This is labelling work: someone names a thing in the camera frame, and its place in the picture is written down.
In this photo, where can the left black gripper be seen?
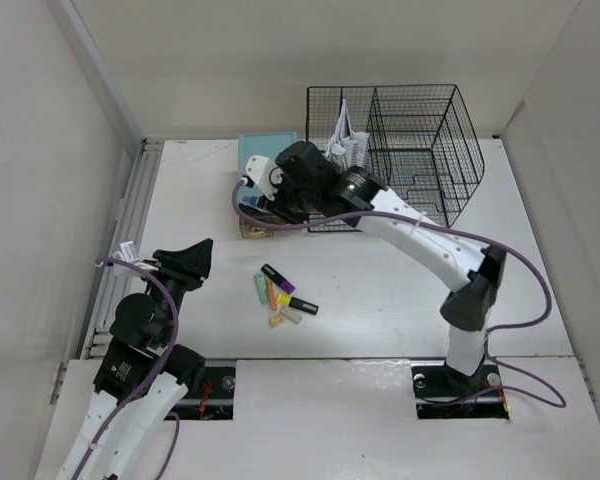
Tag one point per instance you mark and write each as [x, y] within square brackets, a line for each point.
[189, 265]

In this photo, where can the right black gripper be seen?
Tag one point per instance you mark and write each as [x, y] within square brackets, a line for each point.
[278, 207]

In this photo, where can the teal mini drawer cabinet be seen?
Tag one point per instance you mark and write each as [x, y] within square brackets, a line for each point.
[264, 144]

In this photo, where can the white paper booklet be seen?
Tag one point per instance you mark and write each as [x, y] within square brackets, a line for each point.
[346, 148]

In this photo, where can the clear spray bottle blue cap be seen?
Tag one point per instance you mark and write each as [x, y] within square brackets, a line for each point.
[254, 202]

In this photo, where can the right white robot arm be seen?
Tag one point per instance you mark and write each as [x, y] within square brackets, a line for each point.
[301, 181]

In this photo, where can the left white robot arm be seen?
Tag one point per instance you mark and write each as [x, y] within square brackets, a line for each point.
[145, 372]

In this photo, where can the green highlighter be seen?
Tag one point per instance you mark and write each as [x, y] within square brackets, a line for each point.
[261, 288]

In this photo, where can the purple black highlighter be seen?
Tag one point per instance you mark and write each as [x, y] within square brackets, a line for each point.
[278, 279]

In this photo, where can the orange highlighter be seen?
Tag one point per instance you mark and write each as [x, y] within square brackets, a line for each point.
[272, 299]

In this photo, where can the small wooden eraser block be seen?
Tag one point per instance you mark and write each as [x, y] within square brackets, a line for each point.
[276, 320]

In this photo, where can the yellow black highlighter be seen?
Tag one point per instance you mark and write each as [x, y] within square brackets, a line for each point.
[297, 304]

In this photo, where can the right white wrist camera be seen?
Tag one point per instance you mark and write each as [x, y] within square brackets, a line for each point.
[263, 174]

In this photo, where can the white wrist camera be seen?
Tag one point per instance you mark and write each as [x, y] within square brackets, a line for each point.
[129, 263]
[263, 174]

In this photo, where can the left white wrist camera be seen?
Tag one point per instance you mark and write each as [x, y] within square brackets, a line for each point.
[129, 263]

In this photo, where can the aluminium rail frame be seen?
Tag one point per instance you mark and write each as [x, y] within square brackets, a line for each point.
[130, 213]

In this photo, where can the black wire mesh organizer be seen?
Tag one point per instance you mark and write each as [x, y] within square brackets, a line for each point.
[422, 142]

